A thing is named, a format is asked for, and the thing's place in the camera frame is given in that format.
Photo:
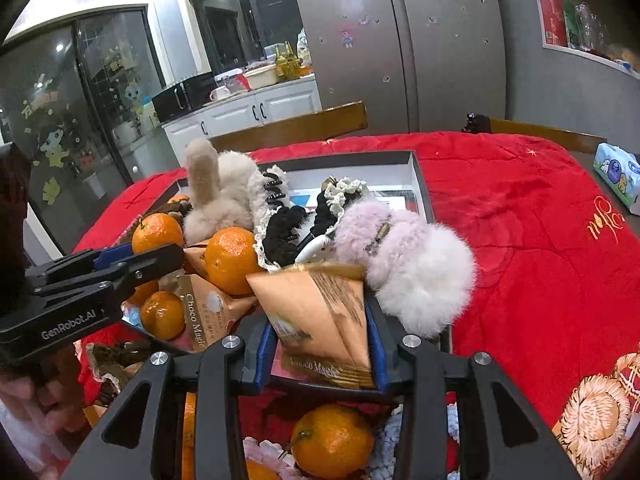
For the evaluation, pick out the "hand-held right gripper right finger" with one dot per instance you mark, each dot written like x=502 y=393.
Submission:
x=382 y=365

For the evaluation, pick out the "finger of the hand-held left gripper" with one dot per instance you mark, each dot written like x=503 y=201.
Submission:
x=112 y=256
x=150 y=262

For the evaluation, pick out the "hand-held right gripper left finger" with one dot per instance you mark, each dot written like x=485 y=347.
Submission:
x=262 y=360

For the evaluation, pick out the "tan triangular snack packet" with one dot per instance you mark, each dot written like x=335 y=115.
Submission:
x=205 y=320
x=194 y=262
x=310 y=310

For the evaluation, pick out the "pile of tangerines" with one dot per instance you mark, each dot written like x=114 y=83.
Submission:
x=232 y=260

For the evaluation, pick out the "pink knit scrunchie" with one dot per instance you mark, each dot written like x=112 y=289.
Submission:
x=265 y=452

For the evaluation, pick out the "dark cardboard box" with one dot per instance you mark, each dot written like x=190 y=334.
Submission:
x=350 y=170

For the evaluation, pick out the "person's left hand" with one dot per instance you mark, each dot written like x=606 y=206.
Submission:
x=55 y=395

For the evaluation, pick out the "brown pine cone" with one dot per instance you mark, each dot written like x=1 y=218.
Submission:
x=175 y=207

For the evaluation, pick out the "brown lace-edged scrunchie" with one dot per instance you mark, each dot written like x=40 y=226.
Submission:
x=115 y=360

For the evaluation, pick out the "white bin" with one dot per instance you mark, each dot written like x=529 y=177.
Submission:
x=92 y=186

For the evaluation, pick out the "blue knit scrunchie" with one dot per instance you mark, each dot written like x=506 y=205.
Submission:
x=382 y=450

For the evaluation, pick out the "beige cream furry scrunchie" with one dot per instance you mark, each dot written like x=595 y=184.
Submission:
x=220 y=210

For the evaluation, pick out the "stemmed orange tangerine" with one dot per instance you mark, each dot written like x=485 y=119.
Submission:
x=332 y=440

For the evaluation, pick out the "lilac white furry scrunchie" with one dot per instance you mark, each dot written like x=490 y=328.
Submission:
x=425 y=270

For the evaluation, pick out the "white hair clip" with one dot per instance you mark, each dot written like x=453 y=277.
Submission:
x=312 y=250

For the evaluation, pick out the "black scrunchie white lace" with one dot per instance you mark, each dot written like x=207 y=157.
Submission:
x=282 y=230

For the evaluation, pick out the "glass door with stickers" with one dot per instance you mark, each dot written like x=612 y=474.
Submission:
x=65 y=110

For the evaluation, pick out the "black scrunchie cream lace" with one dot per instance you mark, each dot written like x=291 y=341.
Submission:
x=325 y=215

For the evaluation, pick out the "black microwave oven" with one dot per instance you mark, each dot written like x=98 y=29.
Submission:
x=180 y=97

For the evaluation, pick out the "white mug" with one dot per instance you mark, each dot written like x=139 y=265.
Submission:
x=220 y=93

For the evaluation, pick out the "red printed blanket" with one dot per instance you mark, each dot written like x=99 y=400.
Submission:
x=500 y=210

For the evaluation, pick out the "white kitchen cabinet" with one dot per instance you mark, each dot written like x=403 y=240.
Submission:
x=280 y=105

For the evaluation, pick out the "cream plastic basin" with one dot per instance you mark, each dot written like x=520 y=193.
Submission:
x=260 y=76

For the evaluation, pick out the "yellow glass bottle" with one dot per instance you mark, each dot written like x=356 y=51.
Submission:
x=279 y=62
x=290 y=60

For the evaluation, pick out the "dark kitchen window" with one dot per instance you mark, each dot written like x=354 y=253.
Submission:
x=235 y=25

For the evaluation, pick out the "small black object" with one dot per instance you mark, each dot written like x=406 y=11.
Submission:
x=476 y=122

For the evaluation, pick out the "scattered fridge magnets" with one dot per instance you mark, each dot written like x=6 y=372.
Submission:
x=346 y=37

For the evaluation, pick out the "blue printed tissue pack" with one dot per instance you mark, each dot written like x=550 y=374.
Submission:
x=617 y=170

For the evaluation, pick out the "grey refrigerator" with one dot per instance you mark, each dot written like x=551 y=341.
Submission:
x=400 y=50

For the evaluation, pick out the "red box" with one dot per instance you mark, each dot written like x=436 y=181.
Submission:
x=552 y=15

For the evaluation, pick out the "green packet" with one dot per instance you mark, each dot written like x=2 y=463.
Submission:
x=572 y=25

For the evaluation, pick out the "clear plastic bottle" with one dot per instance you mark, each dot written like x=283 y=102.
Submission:
x=592 y=27

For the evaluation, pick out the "white wall shelf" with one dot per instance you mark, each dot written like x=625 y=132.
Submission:
x=580 y=56

